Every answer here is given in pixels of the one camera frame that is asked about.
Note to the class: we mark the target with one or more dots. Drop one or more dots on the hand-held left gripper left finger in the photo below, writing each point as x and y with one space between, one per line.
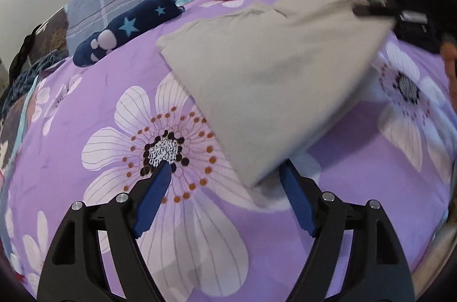
153 198

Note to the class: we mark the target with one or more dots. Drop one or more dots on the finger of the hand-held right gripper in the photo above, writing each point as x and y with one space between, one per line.
375 11

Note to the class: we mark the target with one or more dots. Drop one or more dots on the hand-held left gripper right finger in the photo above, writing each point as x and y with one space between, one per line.
298 202

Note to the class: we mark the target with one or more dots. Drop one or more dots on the beige garment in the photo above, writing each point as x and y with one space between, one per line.
278 73

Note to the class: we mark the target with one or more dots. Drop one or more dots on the person's right hand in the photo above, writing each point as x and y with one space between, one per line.
450 62

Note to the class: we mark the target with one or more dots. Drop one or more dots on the purple floral bed sheet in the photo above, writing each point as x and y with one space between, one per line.
107 80

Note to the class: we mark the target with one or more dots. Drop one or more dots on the teal-edged printed quilt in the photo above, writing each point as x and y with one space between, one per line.
10 130

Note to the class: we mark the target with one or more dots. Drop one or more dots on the blue knitted blanket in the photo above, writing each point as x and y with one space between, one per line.
28 77

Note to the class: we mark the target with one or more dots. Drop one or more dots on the navy star paw plush pillow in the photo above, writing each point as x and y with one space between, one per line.
135 23

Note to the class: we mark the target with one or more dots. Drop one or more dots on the brown patterned pillow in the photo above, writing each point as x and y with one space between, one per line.
50 41

